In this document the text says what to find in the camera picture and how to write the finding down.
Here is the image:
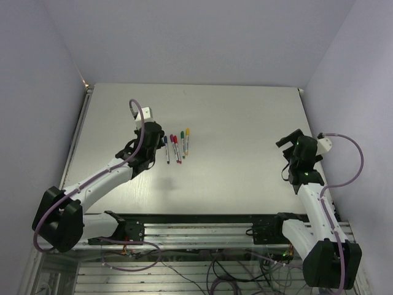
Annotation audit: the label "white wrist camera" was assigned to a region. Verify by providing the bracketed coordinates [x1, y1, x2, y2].
[134, 107, 154, 129]
[316, 133, 332, 155]

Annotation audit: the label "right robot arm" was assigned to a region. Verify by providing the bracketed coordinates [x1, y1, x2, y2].
[270, 129, 362, 294]

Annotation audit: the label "purple pen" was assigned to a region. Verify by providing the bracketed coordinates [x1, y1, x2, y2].
[171, 143, 179, 163]

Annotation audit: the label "yellow pen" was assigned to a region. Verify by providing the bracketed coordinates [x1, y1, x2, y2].
[185, 134, 189, 156]

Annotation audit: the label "blue pen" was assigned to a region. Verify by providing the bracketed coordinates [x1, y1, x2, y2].
[164, 143, 170, 164]

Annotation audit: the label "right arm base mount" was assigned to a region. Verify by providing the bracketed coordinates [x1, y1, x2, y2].
[246, 214, 289, 245]

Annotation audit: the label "green pen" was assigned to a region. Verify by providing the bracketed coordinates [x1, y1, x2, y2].
[181, 139, 185, 159]

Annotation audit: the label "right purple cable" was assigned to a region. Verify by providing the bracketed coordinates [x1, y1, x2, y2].
[319, 132, 365, 289]

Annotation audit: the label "aluminium frame rails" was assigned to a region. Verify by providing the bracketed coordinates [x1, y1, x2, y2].
[18, 219, 363, 295]

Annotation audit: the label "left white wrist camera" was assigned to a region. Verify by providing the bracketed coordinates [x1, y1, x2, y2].
[134, 107, 154, 129]

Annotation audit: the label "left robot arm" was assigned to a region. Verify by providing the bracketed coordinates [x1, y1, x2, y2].
[32, 122, 165, 253]

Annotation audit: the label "loose cables under table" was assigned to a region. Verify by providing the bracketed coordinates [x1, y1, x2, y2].
[101, 242, 317, 295]

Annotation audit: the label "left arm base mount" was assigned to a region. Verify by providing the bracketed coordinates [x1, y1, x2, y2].
[82, 211, 145, 245]

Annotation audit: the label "red pen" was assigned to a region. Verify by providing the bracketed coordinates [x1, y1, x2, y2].
[175, 144, 182, 164]

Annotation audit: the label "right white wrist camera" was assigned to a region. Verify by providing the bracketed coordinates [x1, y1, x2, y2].
[316, 133, 332, 155]

